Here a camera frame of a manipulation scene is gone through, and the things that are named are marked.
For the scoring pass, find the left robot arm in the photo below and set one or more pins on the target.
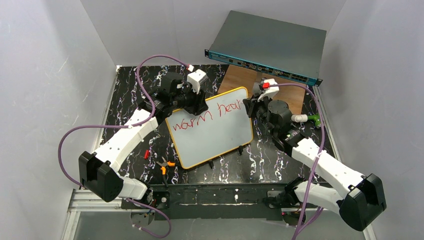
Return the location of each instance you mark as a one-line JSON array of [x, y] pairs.
[[98, 171]]

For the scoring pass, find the black whiteboard clip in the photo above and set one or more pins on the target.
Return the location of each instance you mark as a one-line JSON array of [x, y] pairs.
[[211, 164], [240, 149]]

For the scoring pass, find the black whiteboard clip right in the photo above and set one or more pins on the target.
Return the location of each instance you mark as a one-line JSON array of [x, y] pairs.
[[240, 149]]

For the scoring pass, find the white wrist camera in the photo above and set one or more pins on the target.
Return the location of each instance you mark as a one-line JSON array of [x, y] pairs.
[[196, 78], [268, 89]]

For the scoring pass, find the metal bracket on board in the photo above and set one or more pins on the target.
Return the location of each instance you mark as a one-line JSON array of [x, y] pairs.
[[259, 80]]

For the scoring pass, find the orange framed whiteboard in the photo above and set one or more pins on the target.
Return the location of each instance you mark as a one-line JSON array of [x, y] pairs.
[[222, 128]]

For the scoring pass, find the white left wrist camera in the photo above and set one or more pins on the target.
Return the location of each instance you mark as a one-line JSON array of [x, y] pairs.
[[196, 78]]

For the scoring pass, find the orange handled pliers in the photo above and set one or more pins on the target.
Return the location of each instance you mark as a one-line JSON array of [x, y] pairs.
[[164, 167]]

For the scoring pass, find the white and green pipe fitting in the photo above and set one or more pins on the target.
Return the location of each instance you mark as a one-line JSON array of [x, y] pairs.
[[302, 118]]

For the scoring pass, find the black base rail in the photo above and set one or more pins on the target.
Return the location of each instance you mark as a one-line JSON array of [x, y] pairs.
[[220, 201]]

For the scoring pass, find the wooden board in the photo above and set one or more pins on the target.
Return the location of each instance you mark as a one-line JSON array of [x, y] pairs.
[[236, 76]]

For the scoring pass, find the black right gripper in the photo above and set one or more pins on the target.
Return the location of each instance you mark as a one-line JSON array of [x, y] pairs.
[[251, 107]]

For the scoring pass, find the aluminium frame rail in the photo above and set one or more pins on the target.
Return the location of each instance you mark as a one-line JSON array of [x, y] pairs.
[[86, 201]]

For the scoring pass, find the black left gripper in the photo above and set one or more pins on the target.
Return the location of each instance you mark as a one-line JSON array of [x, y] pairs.
[[196, 102]]

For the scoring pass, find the grey network switch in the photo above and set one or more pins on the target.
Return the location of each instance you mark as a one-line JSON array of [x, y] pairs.
[[278, 48]]

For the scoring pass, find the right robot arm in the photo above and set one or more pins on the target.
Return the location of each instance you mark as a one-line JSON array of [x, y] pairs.
[[358, 199]]

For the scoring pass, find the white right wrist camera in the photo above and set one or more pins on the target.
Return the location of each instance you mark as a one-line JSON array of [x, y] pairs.
[[268, 89]]

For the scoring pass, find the red marker cap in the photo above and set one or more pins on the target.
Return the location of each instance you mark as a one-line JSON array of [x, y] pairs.
[[146, 154]]

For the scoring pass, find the black whiteboard clip left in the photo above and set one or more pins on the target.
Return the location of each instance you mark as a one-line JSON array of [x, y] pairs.
[[211, 164]]

